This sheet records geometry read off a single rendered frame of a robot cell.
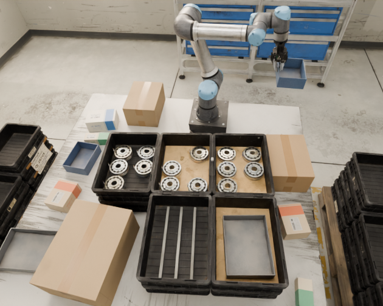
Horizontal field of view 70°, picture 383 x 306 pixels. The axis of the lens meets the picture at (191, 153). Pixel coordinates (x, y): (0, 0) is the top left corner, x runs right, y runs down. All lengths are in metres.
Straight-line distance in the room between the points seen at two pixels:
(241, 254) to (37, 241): 1.05
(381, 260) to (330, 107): 1.83
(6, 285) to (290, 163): 1.55
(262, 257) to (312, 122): 2.05
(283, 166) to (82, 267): 1.09
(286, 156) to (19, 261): 1.49
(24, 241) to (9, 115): 2.26
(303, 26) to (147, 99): 1.89
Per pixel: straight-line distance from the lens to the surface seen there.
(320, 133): 3.06
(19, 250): 1.74
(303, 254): 1.53
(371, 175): 2.23
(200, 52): 1.71
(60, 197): 1.70
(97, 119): 2.00
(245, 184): 1.49
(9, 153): 2.53
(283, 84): 1.69
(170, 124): 1.96
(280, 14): 1.53
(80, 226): 1.41
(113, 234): 1.34
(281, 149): 1.64
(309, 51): 3.37
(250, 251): 1.33
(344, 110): 3.41
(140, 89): 2.03
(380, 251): 2.09
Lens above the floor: 2.08
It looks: 51 degrees down
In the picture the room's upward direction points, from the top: 4 degrees counter-clockwise
